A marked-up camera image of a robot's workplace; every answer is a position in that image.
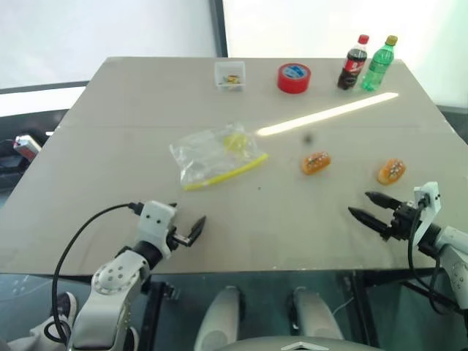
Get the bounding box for dark vertical pillar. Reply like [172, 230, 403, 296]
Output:
[208, 0, 230, 59]

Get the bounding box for clear plastic box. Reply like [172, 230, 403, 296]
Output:
[214, 61, 246, 93]

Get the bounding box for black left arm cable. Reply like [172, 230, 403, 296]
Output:
[43, 202, 144, 344]

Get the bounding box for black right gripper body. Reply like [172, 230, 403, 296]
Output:
[381, 201, 420, 243]

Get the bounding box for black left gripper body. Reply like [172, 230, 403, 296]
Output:
[165, 222, 184, 254]

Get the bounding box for thin white cable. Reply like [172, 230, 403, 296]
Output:
[330, 295, 356, 316]

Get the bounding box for small colourful pieces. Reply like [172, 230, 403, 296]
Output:
[220, 74, 243, 90]

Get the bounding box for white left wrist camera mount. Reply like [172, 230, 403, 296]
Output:
[137, 200, 178, 259]

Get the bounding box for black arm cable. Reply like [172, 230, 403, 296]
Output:
[43, 202, 144, 344]
[407, 203, 463, 317]

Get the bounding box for grey robot torso front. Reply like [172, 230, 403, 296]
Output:
[218, 336, 385, 351]

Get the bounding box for red tape roll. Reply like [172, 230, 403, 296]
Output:
[276, 62, 312, 95]

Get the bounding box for dark side bench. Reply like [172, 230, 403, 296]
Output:
[0, 108, 69, 192]

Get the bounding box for grey rounded robot leg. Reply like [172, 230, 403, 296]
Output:
[290, 287, 345, 351]
[193, 285, 244, 351]

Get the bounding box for green bottle yellow cap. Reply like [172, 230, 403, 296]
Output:
[361, 34, 399, 92]

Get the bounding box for red white device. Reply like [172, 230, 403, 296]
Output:
[13, 134, 43, 160]

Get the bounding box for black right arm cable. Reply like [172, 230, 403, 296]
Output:
[407, 203, 463, 317]

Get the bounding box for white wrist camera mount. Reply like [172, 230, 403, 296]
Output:
[412, 181, 442, 239]
[137, 200, 178, 259]

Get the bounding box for orange seeded bread roll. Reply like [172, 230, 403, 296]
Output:
[377, 157, 407, 185]
[300, 151, 332, 176]

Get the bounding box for cola bottle red cap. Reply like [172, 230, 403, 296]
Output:
[336, 34, 371, 91]

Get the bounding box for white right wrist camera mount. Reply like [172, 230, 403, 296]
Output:
[412, 181, 442, 239]

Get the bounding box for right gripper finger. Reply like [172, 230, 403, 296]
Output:
[347, 206, 392, 235]
[365, 190, 401, 211]

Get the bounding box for clear yellow-zip plastic bag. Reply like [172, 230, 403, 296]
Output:
[168, 121, 270, 192]

